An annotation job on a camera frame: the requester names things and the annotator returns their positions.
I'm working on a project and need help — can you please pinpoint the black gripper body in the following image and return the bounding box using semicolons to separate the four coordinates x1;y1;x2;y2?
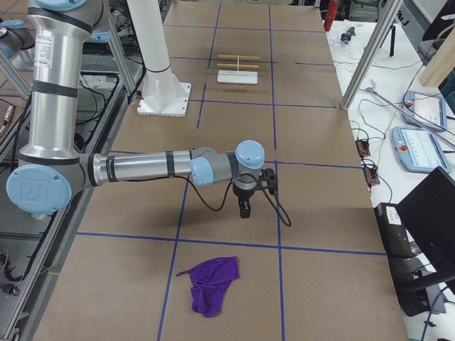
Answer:
232;185;256;202

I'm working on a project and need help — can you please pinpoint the purple towel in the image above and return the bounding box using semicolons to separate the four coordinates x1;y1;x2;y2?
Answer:
176;256;240;318

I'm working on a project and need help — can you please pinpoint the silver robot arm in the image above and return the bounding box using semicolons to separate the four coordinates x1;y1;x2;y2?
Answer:
6;1;264;218
1;19;35;59

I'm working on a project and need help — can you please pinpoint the white wooden towel rack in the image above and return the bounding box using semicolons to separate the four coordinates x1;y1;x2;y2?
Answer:
217;54;260;85

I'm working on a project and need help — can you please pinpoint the reacher grabber tool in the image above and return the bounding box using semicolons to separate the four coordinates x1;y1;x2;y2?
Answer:
362;78;455;150

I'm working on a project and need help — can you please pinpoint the black monitor stand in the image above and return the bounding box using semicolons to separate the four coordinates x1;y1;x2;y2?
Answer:
374;166;454;317

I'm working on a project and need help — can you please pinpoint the near teach pendant tablet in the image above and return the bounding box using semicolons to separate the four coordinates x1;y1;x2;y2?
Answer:
392;126;451;173

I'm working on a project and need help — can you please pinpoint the teach pendant tablet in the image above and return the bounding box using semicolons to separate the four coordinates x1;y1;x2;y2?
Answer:
402;90;447;132
392;126;451;173

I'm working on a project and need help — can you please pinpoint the folded blue umbrella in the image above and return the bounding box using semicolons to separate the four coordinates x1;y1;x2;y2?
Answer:
340;26;356;45

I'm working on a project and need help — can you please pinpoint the far teach pendant tablet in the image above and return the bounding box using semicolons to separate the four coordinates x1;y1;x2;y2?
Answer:
402;90;447;132

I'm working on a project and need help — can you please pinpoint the red cylinder bottle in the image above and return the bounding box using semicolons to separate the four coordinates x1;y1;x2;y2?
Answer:
323;0;340;32

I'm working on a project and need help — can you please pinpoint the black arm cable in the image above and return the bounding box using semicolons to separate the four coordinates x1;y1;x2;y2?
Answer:
173;169;293;228

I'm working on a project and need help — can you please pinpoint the aluminium frame post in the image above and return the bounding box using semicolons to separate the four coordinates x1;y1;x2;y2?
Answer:
341;0;403;111

